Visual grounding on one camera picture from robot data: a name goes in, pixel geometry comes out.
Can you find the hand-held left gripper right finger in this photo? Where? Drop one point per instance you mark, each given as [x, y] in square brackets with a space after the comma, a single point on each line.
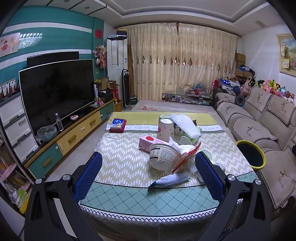
[208, 176]

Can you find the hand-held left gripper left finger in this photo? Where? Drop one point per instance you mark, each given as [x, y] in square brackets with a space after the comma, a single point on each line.
[87, 176]

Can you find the yellow bin with black bag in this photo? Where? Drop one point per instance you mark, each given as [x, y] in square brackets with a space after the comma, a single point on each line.
[251, 154]

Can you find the pale green milk carton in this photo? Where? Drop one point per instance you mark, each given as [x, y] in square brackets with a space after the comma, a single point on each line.
[178, 129]

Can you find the white foam fruit net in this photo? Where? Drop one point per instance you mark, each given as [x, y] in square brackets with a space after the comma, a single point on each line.
[185, 125]

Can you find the small white plastic cup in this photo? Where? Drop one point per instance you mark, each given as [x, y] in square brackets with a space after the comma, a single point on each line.
[218, 165]

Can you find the red snack wrapper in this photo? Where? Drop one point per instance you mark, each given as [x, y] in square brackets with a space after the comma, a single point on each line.
[185, 160]

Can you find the white blue squeeze tube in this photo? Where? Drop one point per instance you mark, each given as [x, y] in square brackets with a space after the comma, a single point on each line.
[171, 179]

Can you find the crumpled white tissue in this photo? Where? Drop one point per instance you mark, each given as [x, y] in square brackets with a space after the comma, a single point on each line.
[182, 148]

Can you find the green yellow television cabinet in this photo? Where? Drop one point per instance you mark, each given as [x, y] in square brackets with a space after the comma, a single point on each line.
[74, 136]

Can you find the green white yogurt cup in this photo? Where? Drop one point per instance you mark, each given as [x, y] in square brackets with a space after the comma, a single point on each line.
[186, 140]

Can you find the zigzag patterned tablecloth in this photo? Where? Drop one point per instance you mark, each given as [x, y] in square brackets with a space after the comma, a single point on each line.
[129, 162]

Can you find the white plastic tub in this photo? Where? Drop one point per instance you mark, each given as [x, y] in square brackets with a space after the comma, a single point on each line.
[161, 155]

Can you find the glass bowl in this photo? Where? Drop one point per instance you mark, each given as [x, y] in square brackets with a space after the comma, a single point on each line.
[47, 133]

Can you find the blue red biscuit packet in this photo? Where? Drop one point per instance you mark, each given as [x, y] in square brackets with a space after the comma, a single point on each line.
[118, 125]

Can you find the clear water bottle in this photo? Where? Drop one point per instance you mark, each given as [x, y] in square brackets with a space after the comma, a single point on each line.
[59, 124]

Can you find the small pink dish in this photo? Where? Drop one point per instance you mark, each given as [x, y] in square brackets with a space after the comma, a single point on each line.
[74, 117]

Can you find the white paper cup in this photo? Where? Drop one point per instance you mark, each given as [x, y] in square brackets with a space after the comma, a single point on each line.
[165, 129]

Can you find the pink strawberry carton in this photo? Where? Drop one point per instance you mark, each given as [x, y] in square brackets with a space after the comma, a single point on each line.
[146, 142]

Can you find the small yellow bin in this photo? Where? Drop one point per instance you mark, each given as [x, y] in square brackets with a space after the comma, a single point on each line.
[118, 107]

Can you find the bookshelf with books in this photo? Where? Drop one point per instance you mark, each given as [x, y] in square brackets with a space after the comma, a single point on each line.
[11, 180]

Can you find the low glass table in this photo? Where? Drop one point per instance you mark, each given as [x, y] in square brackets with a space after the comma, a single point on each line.
[185, 98]

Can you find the dark grey round cushion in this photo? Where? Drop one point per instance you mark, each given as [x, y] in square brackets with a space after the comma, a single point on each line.
[239, 100]

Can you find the beige sofa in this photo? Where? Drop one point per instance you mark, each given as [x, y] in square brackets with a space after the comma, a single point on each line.
[261, 111]

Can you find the white plastic drawer unit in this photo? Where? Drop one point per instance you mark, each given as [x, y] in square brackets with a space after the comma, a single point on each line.
[16, 129]

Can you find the large black television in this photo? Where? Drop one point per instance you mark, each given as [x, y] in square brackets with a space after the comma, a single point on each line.
[57, 92]

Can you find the open cardboard boxes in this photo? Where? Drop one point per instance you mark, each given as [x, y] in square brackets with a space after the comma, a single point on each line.
[105, 83]

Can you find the blue white patterned bag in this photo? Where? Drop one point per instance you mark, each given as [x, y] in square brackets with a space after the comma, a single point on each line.
[229, 83]

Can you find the black tower fan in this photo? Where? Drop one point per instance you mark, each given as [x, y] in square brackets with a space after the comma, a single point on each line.
[126, 88]

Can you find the pile of plush toys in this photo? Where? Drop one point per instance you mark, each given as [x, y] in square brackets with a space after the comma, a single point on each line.
[270, 85]

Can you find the beige curtain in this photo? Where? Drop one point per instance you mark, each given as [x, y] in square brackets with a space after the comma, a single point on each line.
[173, 69]

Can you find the photo calendar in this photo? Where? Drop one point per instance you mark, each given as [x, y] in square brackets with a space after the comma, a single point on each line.
[8, 89]

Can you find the stacked cardboard boxes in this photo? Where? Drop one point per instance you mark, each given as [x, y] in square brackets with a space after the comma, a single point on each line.
[240, 60]

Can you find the white standing air conditioner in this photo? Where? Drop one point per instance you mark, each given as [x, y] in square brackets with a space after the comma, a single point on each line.
[116, 58]

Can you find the hanging flower decoration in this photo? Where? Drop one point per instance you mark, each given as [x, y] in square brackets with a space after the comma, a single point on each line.
[100, 54]

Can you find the smaller black television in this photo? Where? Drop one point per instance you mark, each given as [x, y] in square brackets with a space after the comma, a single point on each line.
[53, 56]

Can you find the black yellow box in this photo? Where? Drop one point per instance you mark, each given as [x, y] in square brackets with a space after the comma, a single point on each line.
[121, 33]

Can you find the red round wall decoration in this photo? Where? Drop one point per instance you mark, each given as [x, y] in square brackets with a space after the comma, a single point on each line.
[98, 33]

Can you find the framed wall picture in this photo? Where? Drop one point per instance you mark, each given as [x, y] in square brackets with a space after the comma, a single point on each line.
[289, 53]

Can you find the pink wall poster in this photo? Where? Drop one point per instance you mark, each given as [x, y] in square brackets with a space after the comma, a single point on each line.
[9, 45]

